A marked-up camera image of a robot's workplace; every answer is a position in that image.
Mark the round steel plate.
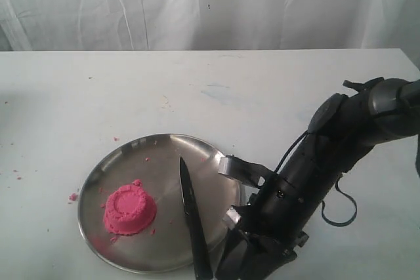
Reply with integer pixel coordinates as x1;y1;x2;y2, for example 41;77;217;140
78;134;245;273

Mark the black kitchen knife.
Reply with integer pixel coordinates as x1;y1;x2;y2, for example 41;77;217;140
179;157;214;279

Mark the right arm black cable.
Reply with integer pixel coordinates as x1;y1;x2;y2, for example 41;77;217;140
274;130;358;228

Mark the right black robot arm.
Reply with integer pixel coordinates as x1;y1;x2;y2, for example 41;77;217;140
215;77;419;279

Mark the pink sand crumb lump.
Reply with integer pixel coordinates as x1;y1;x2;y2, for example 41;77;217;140
68;193;79;202

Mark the pink sand mound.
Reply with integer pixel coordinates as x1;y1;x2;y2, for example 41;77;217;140
102;179;157;236

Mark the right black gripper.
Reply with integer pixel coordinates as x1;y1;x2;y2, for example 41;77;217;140
215;135;344;279

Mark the white backdrop curtain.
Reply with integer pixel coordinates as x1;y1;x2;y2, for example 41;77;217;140
1;0;419;57

